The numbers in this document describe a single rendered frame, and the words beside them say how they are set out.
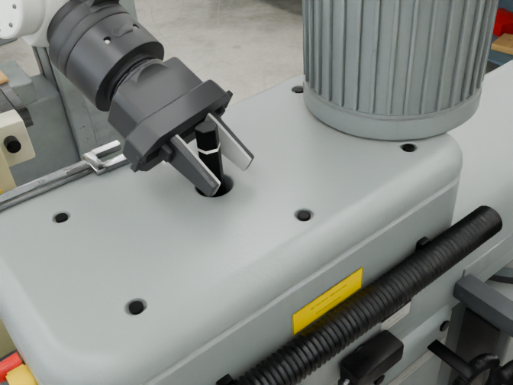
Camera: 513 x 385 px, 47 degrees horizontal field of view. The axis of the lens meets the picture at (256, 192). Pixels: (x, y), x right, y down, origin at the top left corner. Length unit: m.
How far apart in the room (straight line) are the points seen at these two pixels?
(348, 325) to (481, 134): 0.43
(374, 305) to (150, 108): 0.28
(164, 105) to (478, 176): 0.44
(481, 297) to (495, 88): 0.36
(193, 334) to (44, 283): 0.14
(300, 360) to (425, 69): 0.30
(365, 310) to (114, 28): 0.35
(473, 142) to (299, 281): 0.44
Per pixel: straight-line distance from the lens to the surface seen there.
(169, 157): 0.54
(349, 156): 0.61
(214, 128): 0.54
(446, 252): 0.64
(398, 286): 0.60
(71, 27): 0.58
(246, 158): 0.56
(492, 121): 0.94
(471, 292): 0.84
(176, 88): 0.56
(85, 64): 0.57
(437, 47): 0.60
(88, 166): 0.63
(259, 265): 0.49
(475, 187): 0.81
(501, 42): 4.83
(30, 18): 0.60
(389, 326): 0.73
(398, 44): 0.58
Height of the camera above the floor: 2.24
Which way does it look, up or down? 38 degrees down
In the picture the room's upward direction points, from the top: 5 degrees counter-clockwise
